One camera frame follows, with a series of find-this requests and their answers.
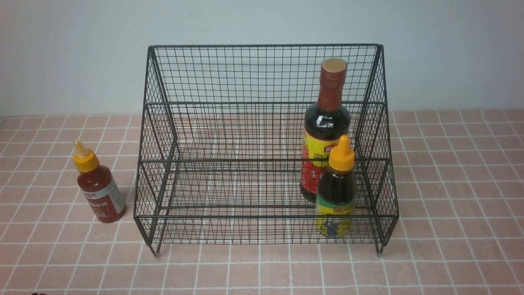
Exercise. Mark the tall soy sauce bottle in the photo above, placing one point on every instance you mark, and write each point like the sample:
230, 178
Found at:
324, 123

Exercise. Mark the oyster sauce bottle yellow cap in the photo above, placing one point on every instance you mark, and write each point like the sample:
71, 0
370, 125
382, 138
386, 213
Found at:
337, 192

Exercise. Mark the red chili sauce bottle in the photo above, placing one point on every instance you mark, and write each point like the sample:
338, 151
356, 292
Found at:
97, 183

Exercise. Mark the black wire mesh rack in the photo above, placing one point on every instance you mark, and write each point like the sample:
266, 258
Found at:
220, 149

